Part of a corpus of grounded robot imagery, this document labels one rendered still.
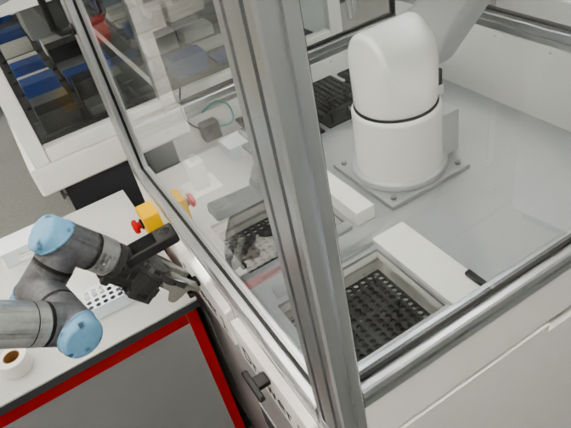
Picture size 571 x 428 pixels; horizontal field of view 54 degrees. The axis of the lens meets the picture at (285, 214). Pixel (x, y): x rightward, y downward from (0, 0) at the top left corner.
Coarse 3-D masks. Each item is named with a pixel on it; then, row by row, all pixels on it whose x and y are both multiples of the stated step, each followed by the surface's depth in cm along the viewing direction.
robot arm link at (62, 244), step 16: (48, 224) 99; (64, 224) 100; (32, 240) 100; (48, 240) 98; (64, 240) 99; (80, 240) 102; (96, 240) 105; (48, 256) 100; (64, 256) 101; (80, 256) 102; (96, 256) 104; (64, 272) 102
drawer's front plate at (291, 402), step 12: (240, 324) 110; (240, 336) 108; (240, 348) 115; (252, 348) 105; (252, 360) 108; (264, 360) 102; (264, 372) 102; (276, 372) 100; (276, 384) 98; (276, 396) 103; (288, 396) 96; (288, 408) 98; (300, 408) 93; (288, 420) 104; (300, 420) 93; (312, 420) 91
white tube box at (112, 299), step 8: (96, 288) 145; (104, 288) 145; (112, 288) 144; (80, 296) 143; (96, 296) 143; (104, 296) 143; (112, 296) 142; (120, 296) 141; (88, 304) 142; (96, 304) 141; (104, 304) 140; (112, 304) 141; (120, 304) 142; (128, 304) 143; (96, 312) 140; (104, 312) 141; (112, 312) 142
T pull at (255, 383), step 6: (246, 372) 103; (246, 378) 102; (252, 378) 102; (258, 378) 101; (264, 378) 101; (252, 384) 101; (258, 384) 100; (264, 384) 100; (252, 390) 100; (258, 390) 99; (258, 396) 98
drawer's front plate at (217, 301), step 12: (180, 240) 133; (180, 252) 130; (192, 264) 126; (192, 276) 131; (204, 276) 122; (204, 288) 122; (216, 288) 119; (204, 300) 132; (216, 300) 116; (216, 312) 123; (228, 312) 113; (228, 324) 116
